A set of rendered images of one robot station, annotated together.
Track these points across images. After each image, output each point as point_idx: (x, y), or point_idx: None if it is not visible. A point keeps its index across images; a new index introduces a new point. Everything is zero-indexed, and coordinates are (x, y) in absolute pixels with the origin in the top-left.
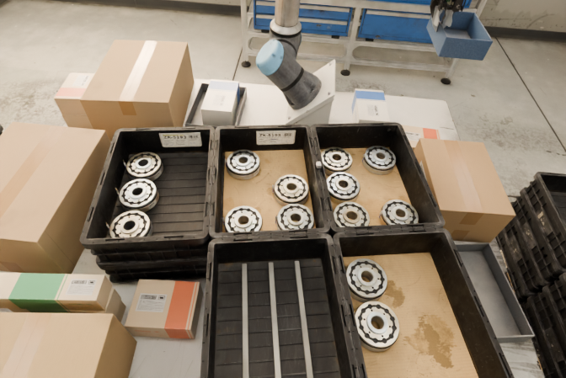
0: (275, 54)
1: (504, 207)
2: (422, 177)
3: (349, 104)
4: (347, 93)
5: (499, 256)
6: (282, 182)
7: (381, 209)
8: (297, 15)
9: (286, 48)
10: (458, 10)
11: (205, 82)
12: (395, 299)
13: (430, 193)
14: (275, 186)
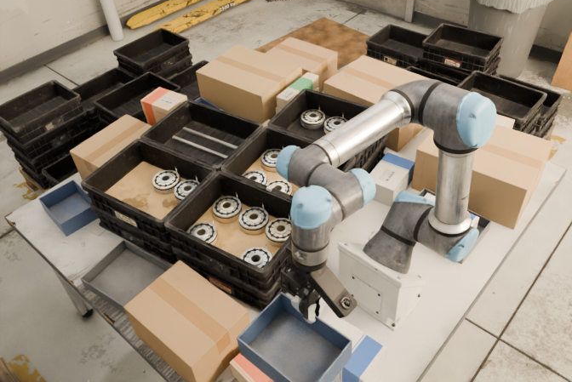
0: (401, 192)
1: (134, 305)
2: (203, 242)
3: (387, 362)
4: (414, 379)
5: (124, 331)
6: (286, 186)
7: (219, 236)
8: (438, 210)
9: (413, 211)
10: (284, 283)
11: (507, 239)
12: (167, 202)
13: (187, 236)
14: (286, 181)
